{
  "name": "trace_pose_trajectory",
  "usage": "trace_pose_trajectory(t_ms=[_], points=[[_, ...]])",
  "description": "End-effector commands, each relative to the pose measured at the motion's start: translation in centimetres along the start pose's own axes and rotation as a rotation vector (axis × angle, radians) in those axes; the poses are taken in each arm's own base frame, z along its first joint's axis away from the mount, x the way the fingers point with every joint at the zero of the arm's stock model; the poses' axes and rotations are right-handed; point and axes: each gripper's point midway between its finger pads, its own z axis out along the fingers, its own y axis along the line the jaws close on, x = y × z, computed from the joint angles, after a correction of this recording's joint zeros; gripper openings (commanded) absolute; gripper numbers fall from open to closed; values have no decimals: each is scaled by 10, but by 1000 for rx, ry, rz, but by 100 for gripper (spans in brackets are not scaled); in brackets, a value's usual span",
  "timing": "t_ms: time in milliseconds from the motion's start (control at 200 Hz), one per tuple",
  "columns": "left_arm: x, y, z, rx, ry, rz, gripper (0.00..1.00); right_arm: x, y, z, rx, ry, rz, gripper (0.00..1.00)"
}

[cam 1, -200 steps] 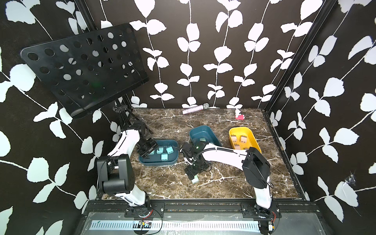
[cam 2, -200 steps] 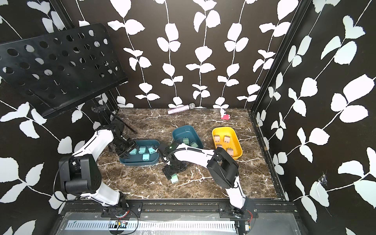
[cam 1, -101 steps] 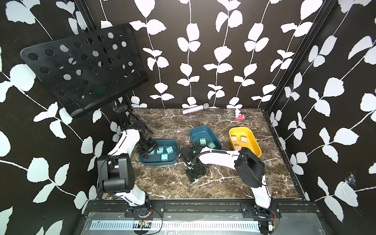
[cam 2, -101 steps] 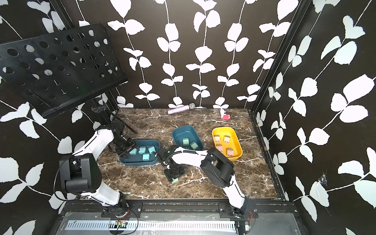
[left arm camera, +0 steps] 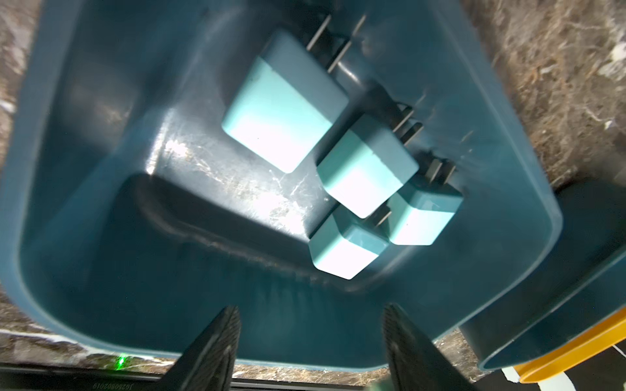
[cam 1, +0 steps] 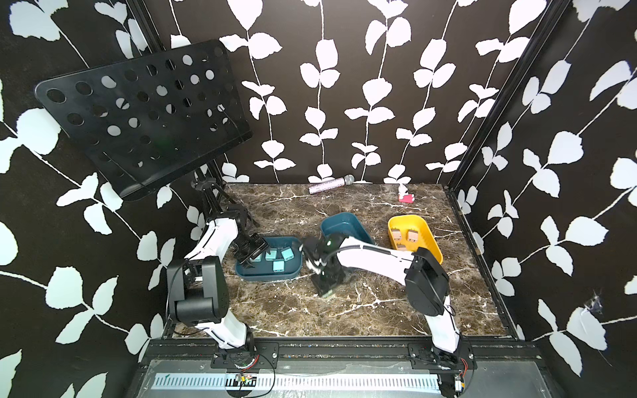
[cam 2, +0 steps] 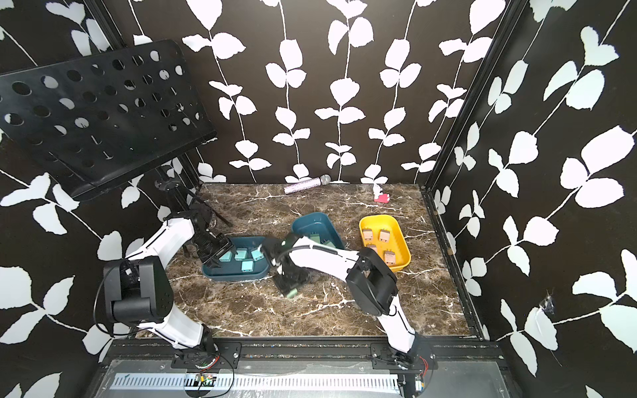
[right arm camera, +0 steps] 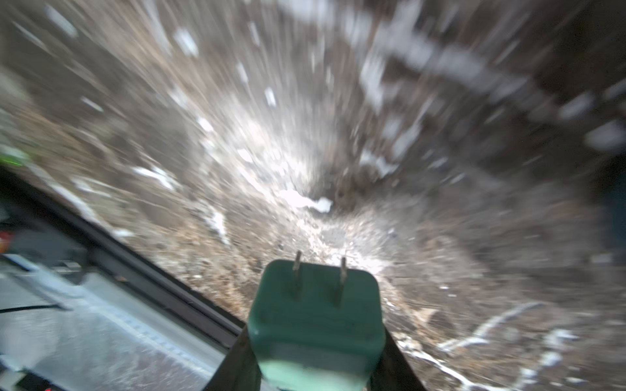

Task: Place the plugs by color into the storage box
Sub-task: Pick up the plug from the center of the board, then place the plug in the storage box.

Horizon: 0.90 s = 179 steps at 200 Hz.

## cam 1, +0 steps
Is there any blue plug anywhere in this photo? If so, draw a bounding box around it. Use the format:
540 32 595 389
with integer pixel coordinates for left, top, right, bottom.
272 260 285 273
251 253 264 263
265 248 278 261
281 247 295 261

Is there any teal storage box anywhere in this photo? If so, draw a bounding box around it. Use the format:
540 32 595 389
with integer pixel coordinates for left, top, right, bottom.
320 212 375 245
235 236 303 282

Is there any yellow storage box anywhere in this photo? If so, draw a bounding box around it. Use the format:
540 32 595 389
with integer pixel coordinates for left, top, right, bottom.
388 215 443 265

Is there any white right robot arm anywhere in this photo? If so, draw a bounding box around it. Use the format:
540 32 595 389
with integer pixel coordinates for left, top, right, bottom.
301 233 461 354

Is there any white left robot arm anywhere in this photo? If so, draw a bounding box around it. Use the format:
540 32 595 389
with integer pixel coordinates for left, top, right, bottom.
165 204 269 351

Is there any black tripod stand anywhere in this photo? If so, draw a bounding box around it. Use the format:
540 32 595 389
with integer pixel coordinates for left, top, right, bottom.
192 177 249 233

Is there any pink glitter microphone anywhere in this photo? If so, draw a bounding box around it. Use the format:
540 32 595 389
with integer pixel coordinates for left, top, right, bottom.
309 174 354 195

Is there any small pink red toy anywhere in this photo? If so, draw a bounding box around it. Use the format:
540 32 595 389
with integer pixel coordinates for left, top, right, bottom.
398 184 415 204

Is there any black perforated music stand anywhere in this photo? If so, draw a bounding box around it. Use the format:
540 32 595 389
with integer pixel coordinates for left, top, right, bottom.
35 40 252 202

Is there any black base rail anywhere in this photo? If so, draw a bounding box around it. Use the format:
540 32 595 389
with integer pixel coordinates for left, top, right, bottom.
142 336 542 372

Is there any white slotted cable duct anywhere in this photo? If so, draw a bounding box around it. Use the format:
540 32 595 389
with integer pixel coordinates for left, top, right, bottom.
150 373 440 394

